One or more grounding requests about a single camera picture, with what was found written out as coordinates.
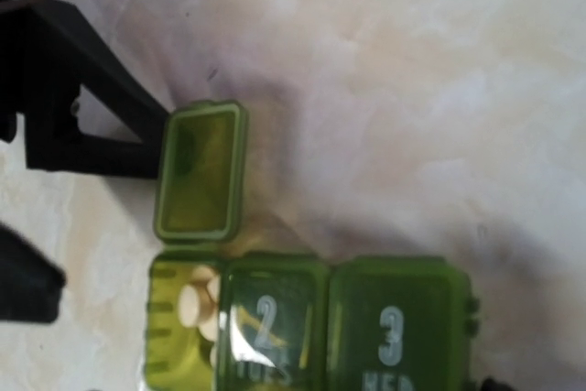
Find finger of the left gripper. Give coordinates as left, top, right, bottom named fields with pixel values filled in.
left=1, top=224, right=67, bottom=324
left=1, top=0, right=169, bottom=179

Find green weekly pill organizer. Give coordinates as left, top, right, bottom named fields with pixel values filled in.
left=143, top=102, right=479, bottom=390

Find white round pills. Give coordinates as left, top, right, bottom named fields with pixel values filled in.
left=178, top=265, right=221, bottom=368

